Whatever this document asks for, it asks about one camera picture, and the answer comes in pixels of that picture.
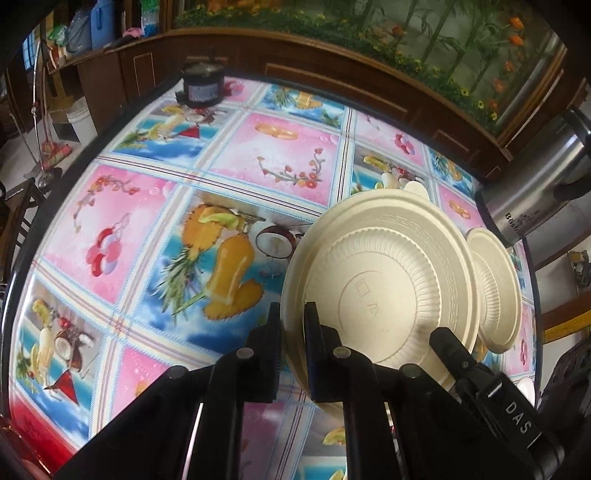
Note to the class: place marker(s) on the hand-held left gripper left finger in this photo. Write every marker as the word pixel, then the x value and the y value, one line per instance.
pixel 275 350

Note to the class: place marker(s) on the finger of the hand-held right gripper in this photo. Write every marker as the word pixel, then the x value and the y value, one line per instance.
pixel 480 392

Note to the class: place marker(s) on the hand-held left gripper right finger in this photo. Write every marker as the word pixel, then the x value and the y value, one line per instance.
pixel 311 350

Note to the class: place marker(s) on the white bowl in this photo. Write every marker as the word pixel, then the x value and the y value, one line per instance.
pixel 527 392

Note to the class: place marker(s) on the large beige bowl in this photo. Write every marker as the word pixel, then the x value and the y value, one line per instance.
pixel 392 286

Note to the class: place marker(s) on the small beige bowl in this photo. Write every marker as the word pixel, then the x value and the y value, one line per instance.
pixel 501 286

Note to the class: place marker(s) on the steel thermos jug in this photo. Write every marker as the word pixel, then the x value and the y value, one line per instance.
pixel 531 194

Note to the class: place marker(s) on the small black canister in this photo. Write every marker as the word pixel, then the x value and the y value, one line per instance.
pixel 201 90

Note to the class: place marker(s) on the brown wooden cabinet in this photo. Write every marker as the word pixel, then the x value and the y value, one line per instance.
pixel 323 64

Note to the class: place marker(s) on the mop with metal pole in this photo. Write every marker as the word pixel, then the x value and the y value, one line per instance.
pixel 55 154

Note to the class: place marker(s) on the white bucket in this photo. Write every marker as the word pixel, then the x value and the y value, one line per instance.
pixel 83 122

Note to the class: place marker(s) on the artificial flower glass display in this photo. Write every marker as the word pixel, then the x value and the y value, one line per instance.
pixel 461 41

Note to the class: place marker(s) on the pink cloth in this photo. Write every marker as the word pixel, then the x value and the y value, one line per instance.
pixel 134 33

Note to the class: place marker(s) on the green plastic bottle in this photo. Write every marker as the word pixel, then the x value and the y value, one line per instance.
pixel 151 16

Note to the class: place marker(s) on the blue thermos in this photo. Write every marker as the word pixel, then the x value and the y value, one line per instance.
pixel 102 27

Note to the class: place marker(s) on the grey blue thermos jug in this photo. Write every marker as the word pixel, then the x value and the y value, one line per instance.
pixel 78 32

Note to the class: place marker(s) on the green snack bag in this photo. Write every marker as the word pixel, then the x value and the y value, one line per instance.
pixel 56 37

